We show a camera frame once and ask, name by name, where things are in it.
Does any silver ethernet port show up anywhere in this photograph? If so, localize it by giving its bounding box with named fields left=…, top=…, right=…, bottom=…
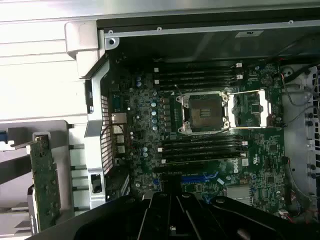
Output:
left=111, top=112, right=128, bottom=125

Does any silver drive cage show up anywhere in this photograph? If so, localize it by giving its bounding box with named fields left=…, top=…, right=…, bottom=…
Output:
left=281, top=62, right=320, bottom=201

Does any green motherboard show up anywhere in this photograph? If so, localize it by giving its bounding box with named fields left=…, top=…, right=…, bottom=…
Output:
left=107, top=58, right=287, bottom=218

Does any black thick cable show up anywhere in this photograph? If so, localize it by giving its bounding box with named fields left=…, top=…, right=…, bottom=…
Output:
left=283, top=63, right=320, bottom=83

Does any blue expansion slot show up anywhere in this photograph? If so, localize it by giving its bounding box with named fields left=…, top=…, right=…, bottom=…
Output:
left=151, top=174, right=220, bottom=187

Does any CPU socket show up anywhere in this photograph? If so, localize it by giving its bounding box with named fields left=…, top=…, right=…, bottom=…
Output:
left=176, top=90, right=231, bottom=134

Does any silver chipset heat sink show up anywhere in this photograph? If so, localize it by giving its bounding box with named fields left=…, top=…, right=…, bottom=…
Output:
left=224, top=185, right=251, bottom=204

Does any black RAM slot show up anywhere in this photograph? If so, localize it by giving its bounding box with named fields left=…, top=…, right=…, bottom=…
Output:
left=157, top=141, right=249, bottom=153
left=161, top=152, right=248, bottom=165
left=156, top=80, right=238, bottom=91
left=153, top=62, right=244, bottom=74
left=159, top=136, right=242, bottom=146
left=161, top=147, right=242, bottom=158
left=156, top=69, right=238, bottom=79
left=153, top=74, right=244, bottom=85

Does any black and silver PC case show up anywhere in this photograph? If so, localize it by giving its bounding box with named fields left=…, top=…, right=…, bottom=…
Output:
left=64, top=11, right=320, bottom=240

